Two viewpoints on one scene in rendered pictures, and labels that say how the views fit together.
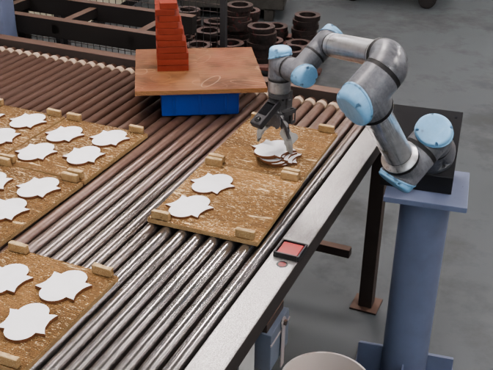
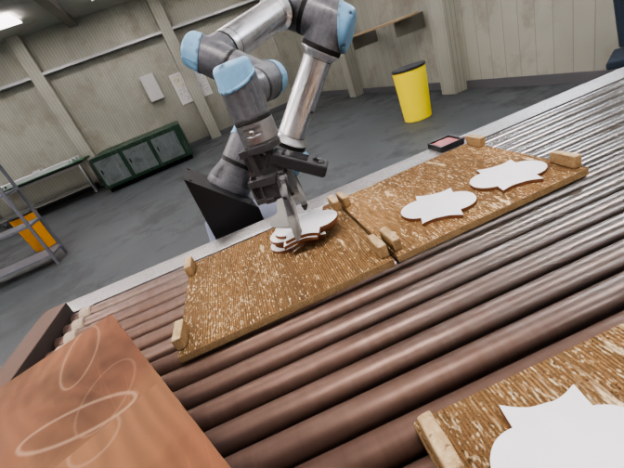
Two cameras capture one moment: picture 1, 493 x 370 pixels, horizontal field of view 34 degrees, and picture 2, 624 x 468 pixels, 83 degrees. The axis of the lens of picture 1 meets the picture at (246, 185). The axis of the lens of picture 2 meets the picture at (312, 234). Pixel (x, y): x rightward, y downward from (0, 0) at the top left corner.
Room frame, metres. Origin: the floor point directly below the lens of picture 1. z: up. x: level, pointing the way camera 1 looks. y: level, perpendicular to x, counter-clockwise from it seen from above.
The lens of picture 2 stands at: (2.79, 0.56, 1.30)
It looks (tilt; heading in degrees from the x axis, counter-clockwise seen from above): 26 degrees down; 243
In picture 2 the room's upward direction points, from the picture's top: 21 degrees counter-clockwise
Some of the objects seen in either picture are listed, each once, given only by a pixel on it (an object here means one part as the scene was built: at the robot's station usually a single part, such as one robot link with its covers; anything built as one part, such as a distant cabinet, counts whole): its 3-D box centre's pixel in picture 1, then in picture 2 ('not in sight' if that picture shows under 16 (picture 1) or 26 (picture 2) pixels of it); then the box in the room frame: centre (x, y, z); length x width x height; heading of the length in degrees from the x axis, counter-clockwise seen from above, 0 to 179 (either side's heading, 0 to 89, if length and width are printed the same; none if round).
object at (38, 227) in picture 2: not in sight; (34, 230); (3.81, -6.53, 0.31); 0.41 x 0.39 x 0.62; 165
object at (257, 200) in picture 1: (228, 200); (441, 189); (2.18, 0.06, 0.93); 0.41 x 0.35 x 0.02; 159
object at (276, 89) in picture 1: (278, 86); (257, 133); (2.48, -0.10, 1.19); 0.08 x 0.08 x 0.05
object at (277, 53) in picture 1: (280, 63); (242, 91); (2.48, -0.10, 1.27); 0.09 x 0.08 x 0.11; 34
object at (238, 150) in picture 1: (274, 147); (274, 265); (2.57, -0.09, 0.93); 0.41 x 0.35 x 0.02; 158
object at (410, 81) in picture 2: not in sight; (413, 93); (-1.15, -2.87, 0.34); 0.44 x 0.43 x 0.68; 166
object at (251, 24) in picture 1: (238, 35); not in sight; (6.09, 0.09, 0.25); 1.36 x 0.94 x 0.49; 76
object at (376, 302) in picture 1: (374, 222); not in sight; (2.92, -0.54, 0.43); 0.12 x 0.12 x 0.85; 67
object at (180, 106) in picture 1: (197, 89); not in sight; (3.02, 0.20, 0.97); 0.31 x 0.31 x 0.10; 7
